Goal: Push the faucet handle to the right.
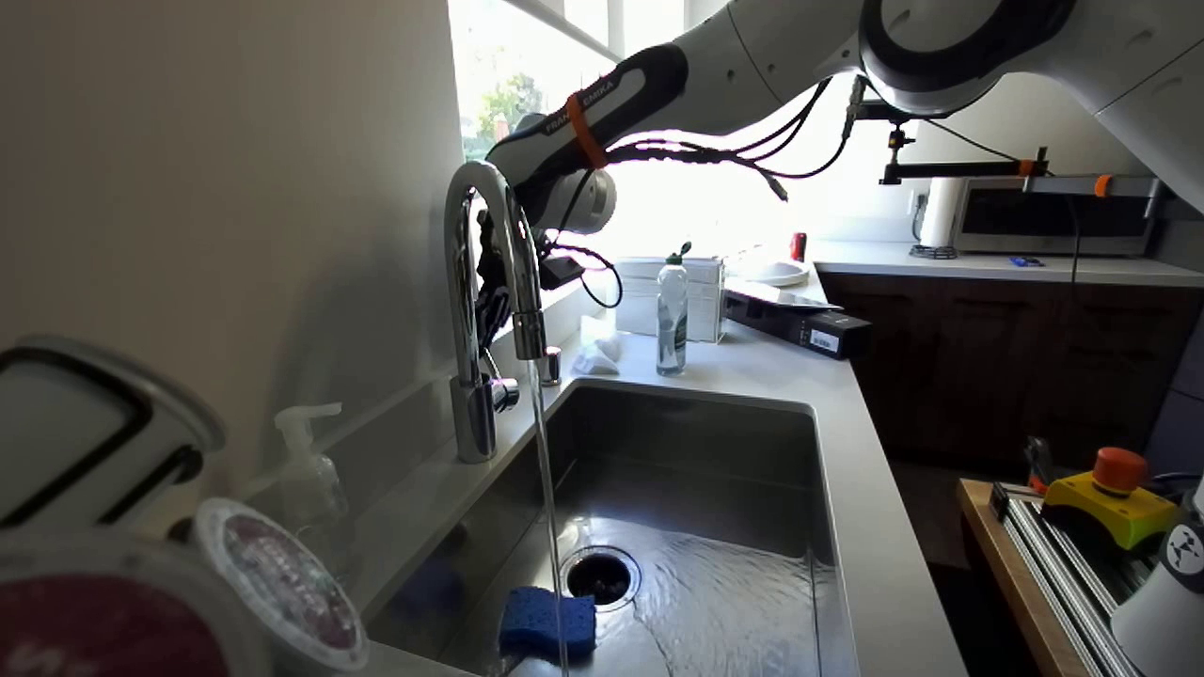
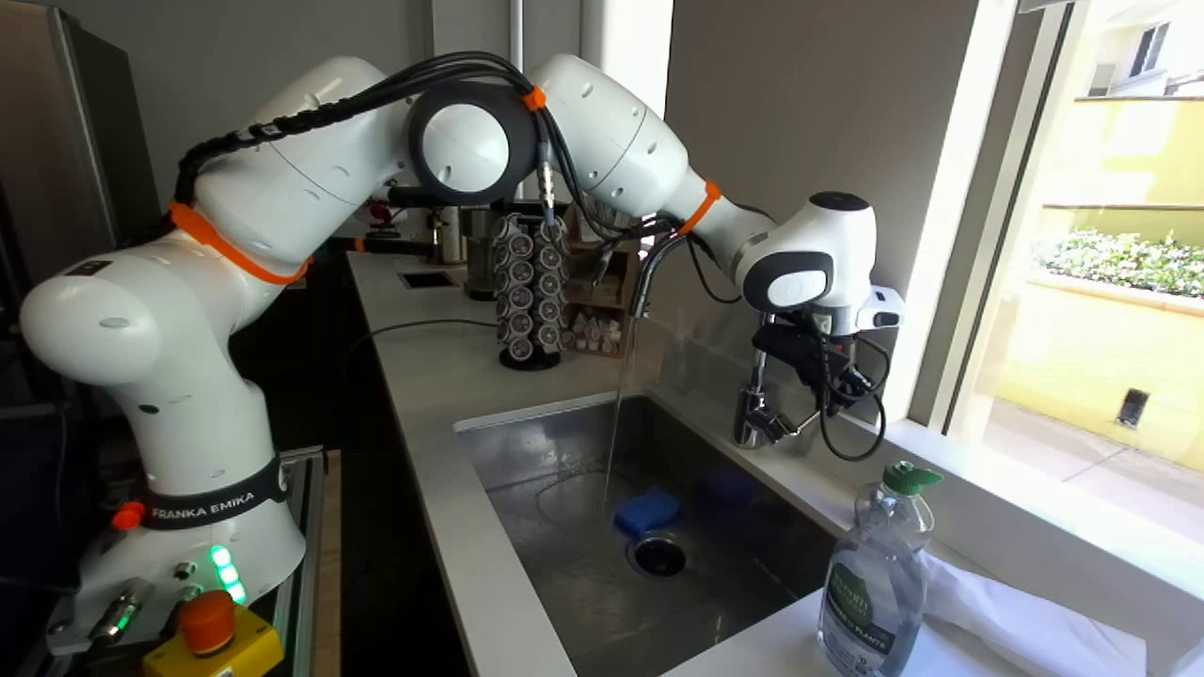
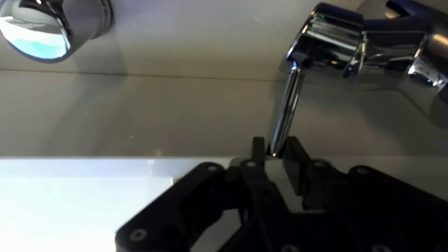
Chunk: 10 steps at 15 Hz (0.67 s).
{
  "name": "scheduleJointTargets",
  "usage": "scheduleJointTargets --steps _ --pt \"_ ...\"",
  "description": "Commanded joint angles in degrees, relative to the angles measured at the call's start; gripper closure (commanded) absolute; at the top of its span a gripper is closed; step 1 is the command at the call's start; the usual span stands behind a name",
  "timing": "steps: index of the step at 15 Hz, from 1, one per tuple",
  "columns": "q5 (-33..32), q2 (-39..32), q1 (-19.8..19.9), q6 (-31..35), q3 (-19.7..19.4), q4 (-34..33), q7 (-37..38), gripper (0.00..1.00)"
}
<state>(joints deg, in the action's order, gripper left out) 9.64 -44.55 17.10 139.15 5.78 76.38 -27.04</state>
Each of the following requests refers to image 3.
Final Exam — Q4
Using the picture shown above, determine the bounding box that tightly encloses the chrome gooseneck faucet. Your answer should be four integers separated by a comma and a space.
0, 0, 448, 130

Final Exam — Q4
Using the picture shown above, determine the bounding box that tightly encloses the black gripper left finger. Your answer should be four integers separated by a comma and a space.
114, 136, 291, 252

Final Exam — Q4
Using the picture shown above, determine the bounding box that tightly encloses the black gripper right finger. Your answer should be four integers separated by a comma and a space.
278, 136, 448, 252

